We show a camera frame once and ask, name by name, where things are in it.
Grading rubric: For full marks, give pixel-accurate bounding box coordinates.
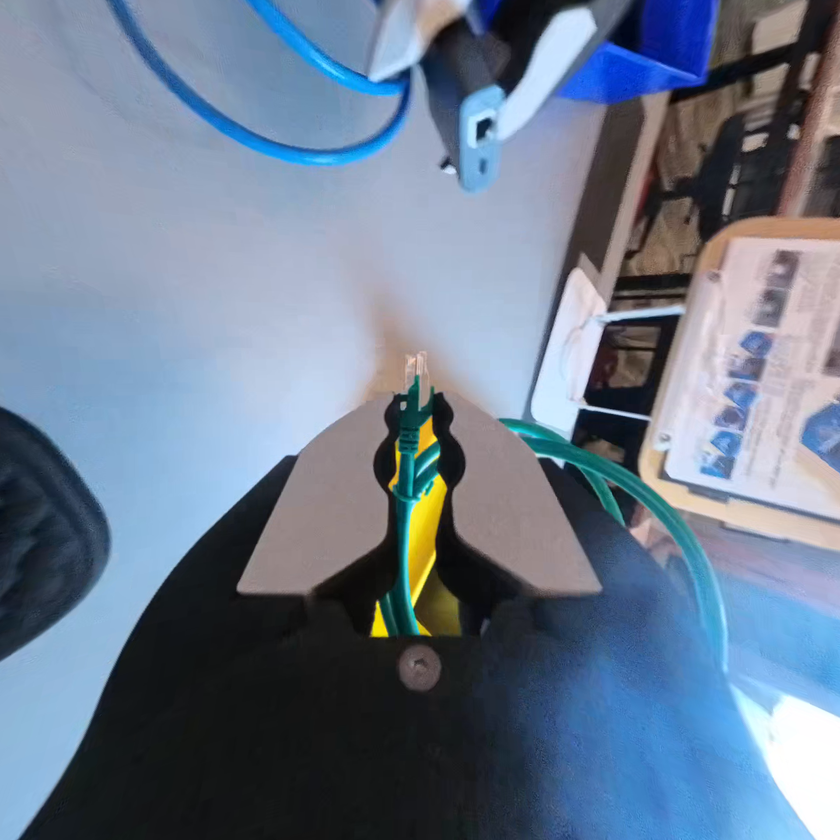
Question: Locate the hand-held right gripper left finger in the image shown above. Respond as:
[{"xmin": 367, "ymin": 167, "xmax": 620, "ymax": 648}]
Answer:
[{"xmin": 236, "ymin": 392, "xmax": 411, "ymax": 632}]

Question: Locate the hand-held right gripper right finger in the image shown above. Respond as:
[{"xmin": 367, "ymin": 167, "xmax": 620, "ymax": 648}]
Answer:
[{"xmin": 430, "ymin": 391, "xmax": 603, "ymax": 634}]

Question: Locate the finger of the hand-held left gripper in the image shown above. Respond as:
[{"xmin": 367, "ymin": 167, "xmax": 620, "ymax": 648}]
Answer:
[
  {"xmin": 364, "ymin": 0, "xmax": 475, "ymax": 84},
  {"xmin": 495, "ymin": 7, "xmax": 601, "ymax": 143}
]

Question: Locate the black network switch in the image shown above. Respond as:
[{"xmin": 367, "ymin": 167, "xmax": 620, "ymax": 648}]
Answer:
[{"xmin": 416, "ymin": 23, "xmax": 526, "ymax": 194}]

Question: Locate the blue plastic bin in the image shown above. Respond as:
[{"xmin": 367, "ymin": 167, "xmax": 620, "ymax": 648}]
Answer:
[{"xmin": 472, "ymin": 0, "xmax": 719, "ymax": 103}]

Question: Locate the green ethernet cable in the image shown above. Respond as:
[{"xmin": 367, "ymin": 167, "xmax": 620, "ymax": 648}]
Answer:
[{"xmin": 377, "ymin": 351, "xmax": 731, "ymax": 672}]

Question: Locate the blue ethernet cable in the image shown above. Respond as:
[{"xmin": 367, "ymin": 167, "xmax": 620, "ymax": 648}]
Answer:
[{"xmin": 108, "ymin": 0, "xmax": 414, "ymax": 167}]

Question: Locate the yellow plastic bin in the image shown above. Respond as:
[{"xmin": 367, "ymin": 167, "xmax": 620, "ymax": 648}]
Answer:
[{"xmin": 371, "ymin": 420, "xmax": 464, "ymax": 639}]

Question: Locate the black office chair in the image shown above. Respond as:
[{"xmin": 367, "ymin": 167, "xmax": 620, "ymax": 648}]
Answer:
[{"xmin": 663, "ymin": 112, "xmax": 798, "ymax": 238}]

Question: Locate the white document stand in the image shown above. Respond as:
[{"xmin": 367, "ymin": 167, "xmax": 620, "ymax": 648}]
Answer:
[{"xmin": 528, "ymin": 266, "xmax": 723, "ymax": 454}]

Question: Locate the instruction sheet on board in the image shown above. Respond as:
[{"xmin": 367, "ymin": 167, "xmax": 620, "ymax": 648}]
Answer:
[{"xmin": 640, "ymin": 217, "xmax": 840, "ymax": 553}]

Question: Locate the dark cloth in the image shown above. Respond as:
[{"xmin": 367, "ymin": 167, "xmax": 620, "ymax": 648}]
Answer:
[{"xmin": 0, "ymin": 407, "xmax": 111, "ymax": 660}]

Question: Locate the printed instruction sheet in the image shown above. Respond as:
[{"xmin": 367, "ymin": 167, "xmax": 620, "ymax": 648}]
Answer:
[{"xmin": 663, "ymin": 236, "xmax": 840, "ymax": 521}]

